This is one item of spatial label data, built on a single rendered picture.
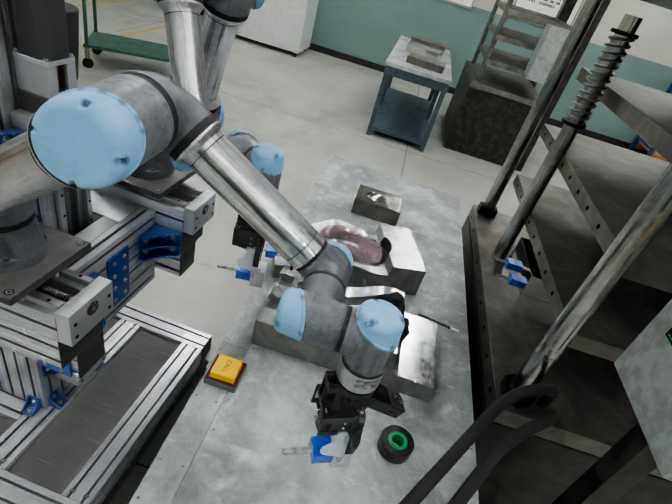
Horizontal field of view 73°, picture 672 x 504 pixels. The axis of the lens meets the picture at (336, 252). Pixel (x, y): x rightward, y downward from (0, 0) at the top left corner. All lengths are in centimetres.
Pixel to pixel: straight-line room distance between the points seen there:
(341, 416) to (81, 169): 54
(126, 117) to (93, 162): 7
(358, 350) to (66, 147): 47
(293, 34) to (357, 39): 121
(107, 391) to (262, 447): 94
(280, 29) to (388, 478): 707
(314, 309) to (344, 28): 775
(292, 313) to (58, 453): 125
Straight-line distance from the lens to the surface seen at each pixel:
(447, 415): 130
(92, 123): 62
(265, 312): 123
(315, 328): 69
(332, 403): 81
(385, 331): 67
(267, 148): 108
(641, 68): 881
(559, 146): 186
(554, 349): 133
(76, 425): 185
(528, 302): 177
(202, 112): 75
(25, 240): 110
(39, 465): 180
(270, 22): 771
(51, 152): 66
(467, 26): 818
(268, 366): 123
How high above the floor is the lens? 174
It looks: 34 degrees down
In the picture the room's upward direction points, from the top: 17 degrees clockwise
